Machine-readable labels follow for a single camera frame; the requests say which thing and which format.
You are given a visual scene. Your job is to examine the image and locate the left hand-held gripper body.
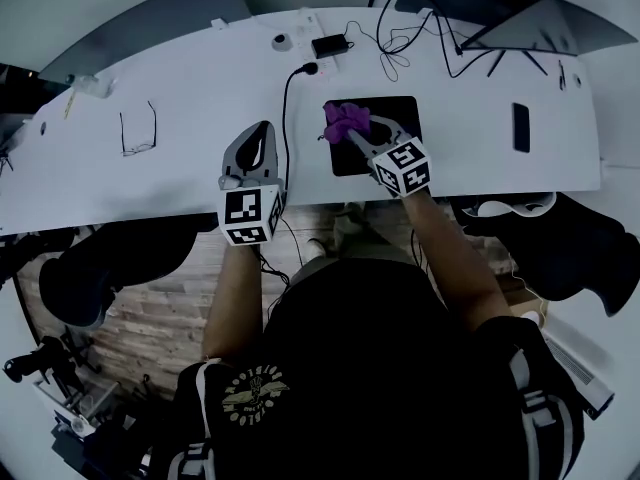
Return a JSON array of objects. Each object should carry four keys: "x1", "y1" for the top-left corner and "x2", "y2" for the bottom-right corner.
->
[{"x1": 217, "y1": 169, "x2": 287, "y2": 248}]

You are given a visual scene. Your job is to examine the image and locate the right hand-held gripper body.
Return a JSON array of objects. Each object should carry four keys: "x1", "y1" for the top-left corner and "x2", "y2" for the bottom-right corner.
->
[{"x1": 369, "y1": 136, "x2": 433, "y2": 200}]

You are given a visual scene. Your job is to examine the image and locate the black mat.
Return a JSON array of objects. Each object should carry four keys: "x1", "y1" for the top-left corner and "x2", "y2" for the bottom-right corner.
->
[{"x1": 327, "y1": 95, "x2": 422, "y2": 178}]

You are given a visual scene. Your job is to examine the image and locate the purple cloth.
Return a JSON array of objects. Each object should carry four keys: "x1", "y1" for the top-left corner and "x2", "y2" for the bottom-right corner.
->
[{"x1": 322, "y1": 100, "x2": 373, "y2": 145}]

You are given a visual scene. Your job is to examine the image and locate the person's right forearm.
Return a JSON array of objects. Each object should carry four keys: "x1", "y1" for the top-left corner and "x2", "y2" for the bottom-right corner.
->
[{"x1": 401, "y1": 189, "x2": 514, "y2": 330}]

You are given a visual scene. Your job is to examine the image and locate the person's left forearm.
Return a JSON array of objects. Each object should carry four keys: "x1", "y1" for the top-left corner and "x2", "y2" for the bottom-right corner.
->
[{"x1": 201, "y1": 241, "x2": 265, "y2": 365}]

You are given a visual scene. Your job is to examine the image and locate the person's leg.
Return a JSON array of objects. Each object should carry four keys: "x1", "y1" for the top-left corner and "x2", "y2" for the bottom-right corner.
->
[{"x1": 305, "y1": 201, "x2": 416, "y2": 272}]

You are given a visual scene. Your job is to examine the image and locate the black-framed eyeglasses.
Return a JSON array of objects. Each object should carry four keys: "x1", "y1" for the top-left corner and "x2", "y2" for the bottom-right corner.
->
[{"x1": 118, "y1": 100, "x2": 158, "y2": 159}]

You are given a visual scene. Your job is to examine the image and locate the black power adapter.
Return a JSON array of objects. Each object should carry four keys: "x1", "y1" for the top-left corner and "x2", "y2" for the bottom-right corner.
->
[{"x1": 310, "y1": 33, "x2": 355, "y2": 60}]

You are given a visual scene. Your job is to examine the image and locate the black smartphone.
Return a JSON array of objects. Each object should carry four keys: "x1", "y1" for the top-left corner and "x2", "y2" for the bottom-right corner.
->
[{"x1": 511, "y1": 101, "x2": 532, "y2": 154}]

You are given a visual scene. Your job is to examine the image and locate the white power strip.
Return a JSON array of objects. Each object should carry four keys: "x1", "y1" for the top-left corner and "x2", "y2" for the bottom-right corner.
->
[{"x1": 297, "y1": 9, "x2": 338, "y2": 75}]

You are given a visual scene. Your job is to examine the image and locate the black padded office chair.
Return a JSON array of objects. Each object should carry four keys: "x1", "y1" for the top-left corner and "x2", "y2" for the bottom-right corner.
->
[{"x1": 38, "y1": 215, "x2": 221, "y2": 330}]

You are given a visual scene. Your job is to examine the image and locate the large grey monitor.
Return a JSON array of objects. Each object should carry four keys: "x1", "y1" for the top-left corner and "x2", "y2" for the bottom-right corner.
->
[{"x1": 37, "y1": 0, "x2": 254, "y2": 87}]

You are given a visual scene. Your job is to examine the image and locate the clear plastic bag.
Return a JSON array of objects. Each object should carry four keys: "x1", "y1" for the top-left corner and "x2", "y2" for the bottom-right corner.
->
[{"x1": 69, "y1": 73, "x2": 119, "y2": 100}]

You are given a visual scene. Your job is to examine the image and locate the black mesh office chair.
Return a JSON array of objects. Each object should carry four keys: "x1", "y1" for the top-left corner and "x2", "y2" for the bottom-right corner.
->
[{"x1": 452, "y1": 191, "x2": 640, "y2": 319}]

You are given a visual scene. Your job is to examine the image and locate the black monitor with stand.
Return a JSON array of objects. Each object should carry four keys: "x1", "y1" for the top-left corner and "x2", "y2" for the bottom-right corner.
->
[{"x1": 458, "y1": 0, "x2": 640, "y2": 78}]

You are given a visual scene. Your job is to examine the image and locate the black t-shirt with emblem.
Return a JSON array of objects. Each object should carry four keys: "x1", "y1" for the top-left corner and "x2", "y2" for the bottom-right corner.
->
[{"x1": 169, "y1": 256, "x2": 586, "y2": 480}]

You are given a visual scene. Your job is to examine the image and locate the white flat appliance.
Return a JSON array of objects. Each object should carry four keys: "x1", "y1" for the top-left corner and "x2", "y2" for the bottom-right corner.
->
[{"x1": 522, "y1": 310, "x2": 617, "y2": 422}]

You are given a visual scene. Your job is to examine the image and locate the black plug with cable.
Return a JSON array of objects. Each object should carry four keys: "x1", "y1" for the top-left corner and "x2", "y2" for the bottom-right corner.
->
[{"x1": 281, "y1": 61, "x2": 321, "y2": 204}]

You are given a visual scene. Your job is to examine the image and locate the black thin cable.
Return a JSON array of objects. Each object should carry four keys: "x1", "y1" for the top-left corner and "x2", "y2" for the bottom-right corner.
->
[
  {"x1": 428, "y1": 8, "x2": 501, "y2": 80},
  {"x1": 344, "y1": 0, "x2": 441, "y2": 82}
]

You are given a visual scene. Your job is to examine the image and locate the black camera on tripod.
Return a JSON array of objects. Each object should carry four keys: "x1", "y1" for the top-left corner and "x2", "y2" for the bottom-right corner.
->
[{"x1": 2, "y1": 335, "x2": 104, "y2": 409}]

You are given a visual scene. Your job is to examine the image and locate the white harness straps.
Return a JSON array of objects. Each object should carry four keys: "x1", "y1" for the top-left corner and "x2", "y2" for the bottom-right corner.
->
[{"x1": 508, "y1": 347, "x2": 571, "y2": 480}]

